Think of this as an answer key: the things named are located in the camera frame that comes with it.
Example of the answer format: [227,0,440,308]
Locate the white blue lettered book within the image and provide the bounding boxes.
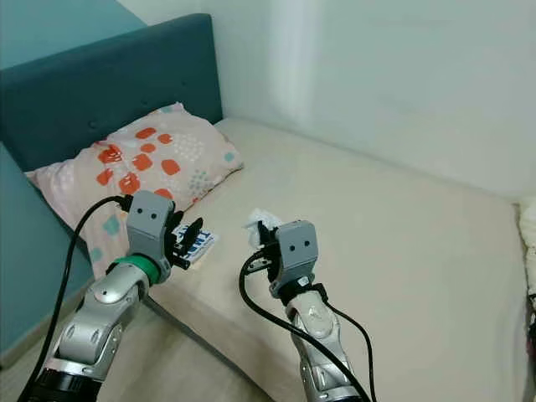
[183,231,219,270]

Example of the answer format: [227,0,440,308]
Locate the white tissue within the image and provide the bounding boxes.
[244,207,285,249]

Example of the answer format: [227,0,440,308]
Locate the pink patterned pillow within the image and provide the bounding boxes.
[24,102,245,278]

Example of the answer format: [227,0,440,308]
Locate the cream cartoon print blanket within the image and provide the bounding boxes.
[517,196,536,338]

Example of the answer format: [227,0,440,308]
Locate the beige bed mattress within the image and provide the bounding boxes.
[146,117,536,402]

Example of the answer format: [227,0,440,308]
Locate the teal upholstered headboard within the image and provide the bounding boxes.
[0,13,224,358]

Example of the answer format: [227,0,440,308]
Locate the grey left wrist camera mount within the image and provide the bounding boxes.
[128,190,178,261]

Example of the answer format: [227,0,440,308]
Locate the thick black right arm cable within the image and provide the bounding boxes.
[238,250,375,402]

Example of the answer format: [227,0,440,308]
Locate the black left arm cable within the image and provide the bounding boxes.
[20,194,136,402]

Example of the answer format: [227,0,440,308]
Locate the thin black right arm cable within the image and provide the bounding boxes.
[325,301,379,402]

